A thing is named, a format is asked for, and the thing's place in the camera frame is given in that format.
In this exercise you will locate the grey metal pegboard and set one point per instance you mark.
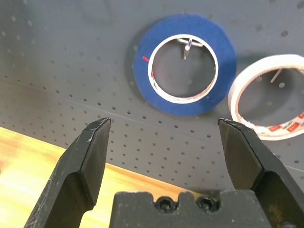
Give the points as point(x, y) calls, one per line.
point(71, 59)

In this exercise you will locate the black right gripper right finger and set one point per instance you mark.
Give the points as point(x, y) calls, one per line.
point(256, 161)

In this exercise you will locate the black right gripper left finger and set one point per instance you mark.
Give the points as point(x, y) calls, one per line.
point(71, 166)

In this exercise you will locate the blue tape roll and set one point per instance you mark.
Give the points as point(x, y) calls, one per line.
point(185, 25)

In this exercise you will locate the white tape roll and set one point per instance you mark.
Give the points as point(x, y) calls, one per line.
point(270, 61)

